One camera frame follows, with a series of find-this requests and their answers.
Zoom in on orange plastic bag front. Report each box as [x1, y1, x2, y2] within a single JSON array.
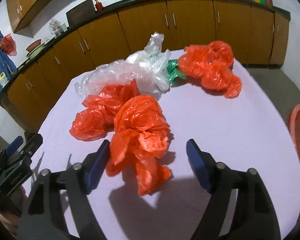
[[106, 94, 172, 196]]

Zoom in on glass jar on counter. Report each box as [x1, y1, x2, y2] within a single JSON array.
[[49, 18, 68, 38]]

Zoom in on clear crinkled plastic bag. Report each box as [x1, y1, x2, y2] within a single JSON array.
[[74, 60, 151, 98]]

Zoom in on lower wooden kitchen cabinets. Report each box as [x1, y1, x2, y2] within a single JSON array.
[[0, 0, 291, 133]]

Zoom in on dark cutting board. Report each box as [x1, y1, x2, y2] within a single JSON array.
[[66, 0, 96, 28]]

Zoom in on orange plastic bag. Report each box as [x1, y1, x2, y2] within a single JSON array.
[[106, 94, 172, 196], [69, 80, 140, 141], [178, 41, 242, 99]]

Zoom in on red bag hanging on wall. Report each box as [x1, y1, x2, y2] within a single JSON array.
[[0, 34, 17, 56]]

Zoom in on white translucent plastic bag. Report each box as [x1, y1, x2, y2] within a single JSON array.
[[126, 32, 171, 93]]

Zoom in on yellow blue card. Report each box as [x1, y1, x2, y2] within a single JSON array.
[[0, 72, 9, 88]]

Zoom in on dark green plastic bag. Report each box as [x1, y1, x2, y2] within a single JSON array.
[[166, 60, 187, 84]]

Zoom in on stacked bowls on counter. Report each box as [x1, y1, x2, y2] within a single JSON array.
[[26, 39, 45, 60]]

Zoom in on red bottle on counter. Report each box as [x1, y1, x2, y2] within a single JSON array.
[[95, 0, 104, 12]]

